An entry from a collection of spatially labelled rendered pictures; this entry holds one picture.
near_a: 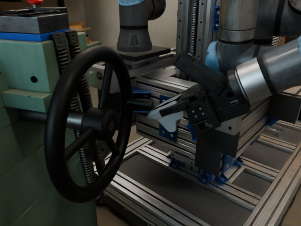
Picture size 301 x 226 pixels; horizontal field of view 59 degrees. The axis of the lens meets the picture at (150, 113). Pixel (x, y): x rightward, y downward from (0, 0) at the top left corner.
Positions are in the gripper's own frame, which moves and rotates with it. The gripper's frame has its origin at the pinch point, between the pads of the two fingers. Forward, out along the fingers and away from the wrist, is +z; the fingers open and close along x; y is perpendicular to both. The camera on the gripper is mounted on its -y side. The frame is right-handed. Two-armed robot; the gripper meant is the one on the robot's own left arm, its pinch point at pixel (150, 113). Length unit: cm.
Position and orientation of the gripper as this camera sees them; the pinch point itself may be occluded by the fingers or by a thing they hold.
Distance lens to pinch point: 58.9
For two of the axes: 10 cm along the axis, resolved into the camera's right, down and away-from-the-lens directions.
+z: -8.1, 3.5, 4.6
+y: 4.9, 8.4, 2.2
